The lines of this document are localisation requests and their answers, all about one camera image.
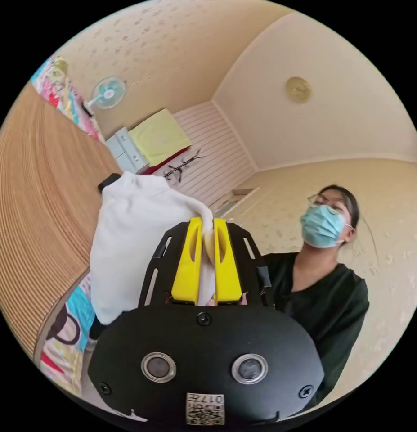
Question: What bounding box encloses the white long sleeve shirt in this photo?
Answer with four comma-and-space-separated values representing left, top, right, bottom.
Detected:
89, 171, 217, 325

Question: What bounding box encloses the white and blue fan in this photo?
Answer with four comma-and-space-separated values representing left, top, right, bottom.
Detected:
82, 76, 128, 118

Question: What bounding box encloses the light grey cupboard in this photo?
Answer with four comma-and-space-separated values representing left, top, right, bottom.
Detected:
105, 127, 151, 175

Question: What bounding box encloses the yellow cloth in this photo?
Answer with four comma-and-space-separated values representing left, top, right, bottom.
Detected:
128, 108, 193, 167

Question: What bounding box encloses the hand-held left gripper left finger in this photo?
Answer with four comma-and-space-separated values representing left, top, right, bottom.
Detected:
170, 217, 204, 304

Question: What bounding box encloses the bed with woven mat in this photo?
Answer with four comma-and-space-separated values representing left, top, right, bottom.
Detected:
0, 54, 125, 400

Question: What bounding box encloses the black coat rack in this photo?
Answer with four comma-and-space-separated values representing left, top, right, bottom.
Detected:
162, 149, 206, 184

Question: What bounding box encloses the person's body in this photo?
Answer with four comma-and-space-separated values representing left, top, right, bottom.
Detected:
261, 184, 371, 407

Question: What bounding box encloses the round ceiling lamp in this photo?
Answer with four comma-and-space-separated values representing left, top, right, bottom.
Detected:
285, 76, 312, 104

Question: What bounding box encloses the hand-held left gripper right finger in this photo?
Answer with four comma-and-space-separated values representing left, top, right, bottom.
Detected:
213, 218, 243, 303

